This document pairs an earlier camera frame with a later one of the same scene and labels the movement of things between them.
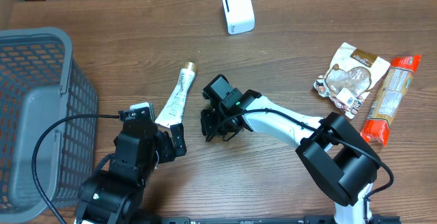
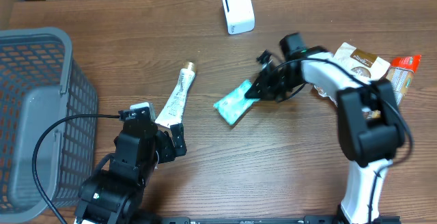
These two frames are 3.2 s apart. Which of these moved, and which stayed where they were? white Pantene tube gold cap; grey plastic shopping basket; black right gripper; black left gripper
Moved: black right gripper
Stayed: grey plastic shopping basket; white Pantene tube gold cap; black left gripper
